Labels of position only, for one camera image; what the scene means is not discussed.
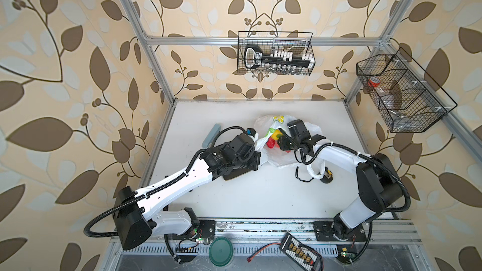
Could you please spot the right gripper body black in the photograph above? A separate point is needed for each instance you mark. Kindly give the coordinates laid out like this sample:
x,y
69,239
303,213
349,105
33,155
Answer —
x,y
288,143

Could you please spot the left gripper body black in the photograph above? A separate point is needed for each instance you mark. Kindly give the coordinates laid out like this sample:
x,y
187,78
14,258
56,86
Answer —
x,y
250,160

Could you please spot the white plastic bag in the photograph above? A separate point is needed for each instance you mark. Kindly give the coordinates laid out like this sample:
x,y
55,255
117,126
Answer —
x,y
276,157

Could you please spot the yellow fake lemon with leaves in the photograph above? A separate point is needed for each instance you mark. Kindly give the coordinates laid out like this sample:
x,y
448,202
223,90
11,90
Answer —
x,y
276,134

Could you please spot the red fake strawberry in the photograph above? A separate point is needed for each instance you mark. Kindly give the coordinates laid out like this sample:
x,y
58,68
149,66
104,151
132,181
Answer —
x,y
272,143

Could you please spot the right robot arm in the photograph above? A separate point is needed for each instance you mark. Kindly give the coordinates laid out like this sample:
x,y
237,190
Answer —
x,y
380,188

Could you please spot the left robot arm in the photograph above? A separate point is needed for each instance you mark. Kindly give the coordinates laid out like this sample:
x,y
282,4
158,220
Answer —
x,y
138,215

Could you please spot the black square tray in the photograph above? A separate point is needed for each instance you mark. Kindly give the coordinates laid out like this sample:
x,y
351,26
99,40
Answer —
x,y
232,172

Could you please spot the light blue stapler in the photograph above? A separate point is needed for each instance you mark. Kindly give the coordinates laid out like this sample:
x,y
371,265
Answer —
x,y
211,136

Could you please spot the black tool set in basket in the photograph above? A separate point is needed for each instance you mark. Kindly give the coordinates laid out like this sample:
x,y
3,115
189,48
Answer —
x,y
253,57

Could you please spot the green round lid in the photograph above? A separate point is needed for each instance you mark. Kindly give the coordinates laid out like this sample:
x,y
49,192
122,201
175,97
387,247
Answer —
x,y
221,252

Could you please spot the red cap plastic bottle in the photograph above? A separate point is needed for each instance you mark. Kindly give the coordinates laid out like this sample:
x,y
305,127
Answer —
x,y
384,100

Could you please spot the black connector board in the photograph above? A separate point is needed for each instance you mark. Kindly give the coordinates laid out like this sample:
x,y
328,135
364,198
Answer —
x,y
302,255

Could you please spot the small circuit board right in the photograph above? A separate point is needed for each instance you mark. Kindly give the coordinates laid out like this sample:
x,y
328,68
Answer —
x,y
346,254

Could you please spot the black wire basket centre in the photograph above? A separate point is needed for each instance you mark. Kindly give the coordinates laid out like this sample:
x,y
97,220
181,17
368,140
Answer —
x,y
299,43

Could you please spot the black wire basket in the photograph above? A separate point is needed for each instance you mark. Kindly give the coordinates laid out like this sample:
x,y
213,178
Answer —
x,y
299,43
420,99

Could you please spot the black wire basket right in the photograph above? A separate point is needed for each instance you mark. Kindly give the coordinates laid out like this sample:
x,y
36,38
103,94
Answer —
x,y
420,99

